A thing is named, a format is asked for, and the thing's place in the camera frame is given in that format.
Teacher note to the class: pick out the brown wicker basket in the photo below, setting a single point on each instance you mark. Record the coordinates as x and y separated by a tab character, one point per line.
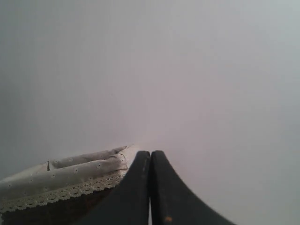
62	212

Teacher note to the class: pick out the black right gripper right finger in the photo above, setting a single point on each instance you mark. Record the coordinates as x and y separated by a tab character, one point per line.
172	202

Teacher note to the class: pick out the white lace basket liner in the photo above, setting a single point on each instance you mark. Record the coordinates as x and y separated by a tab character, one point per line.
65	178

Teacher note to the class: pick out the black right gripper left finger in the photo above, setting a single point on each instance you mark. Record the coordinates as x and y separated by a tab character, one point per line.
128	203

